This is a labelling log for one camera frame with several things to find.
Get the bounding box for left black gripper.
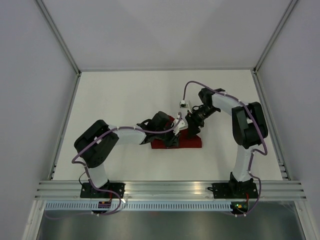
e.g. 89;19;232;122
155;123;181;148

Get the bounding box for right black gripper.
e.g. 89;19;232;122
184;105;219;139

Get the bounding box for dark red cloth napkin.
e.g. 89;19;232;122
151;115;202;149

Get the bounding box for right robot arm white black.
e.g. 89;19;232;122
185;87;268;199

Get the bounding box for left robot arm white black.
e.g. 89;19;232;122
71;111;186;198

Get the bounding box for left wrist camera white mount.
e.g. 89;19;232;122
173;112;188;135

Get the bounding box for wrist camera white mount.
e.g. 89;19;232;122
179;100;192;115
173;112;188;135

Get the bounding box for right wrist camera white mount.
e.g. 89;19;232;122
179;100;192;115

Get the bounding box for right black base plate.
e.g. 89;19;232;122
206;183;259;199

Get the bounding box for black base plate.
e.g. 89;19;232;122
80;182;125;199
206;183;259;199

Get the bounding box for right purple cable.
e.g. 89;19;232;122
181;81;268;216

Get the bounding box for purple cable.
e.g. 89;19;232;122
181;81;268;216
71;113;182;193

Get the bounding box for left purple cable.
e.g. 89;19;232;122
71;113;182;193

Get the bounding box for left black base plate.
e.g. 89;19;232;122
80;182;125;199

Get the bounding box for aluminium mounting rail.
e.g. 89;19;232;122
34;180;307;201

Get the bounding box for white slotted cable duct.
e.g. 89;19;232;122
45;200;232;212

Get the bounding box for right aluminium frame post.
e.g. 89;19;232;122
251;0;300;74

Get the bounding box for aluminium frame post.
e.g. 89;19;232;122
34;0;81;76
251;0;300;74

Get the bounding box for left aluminium frame post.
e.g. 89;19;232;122
34;0;81;76

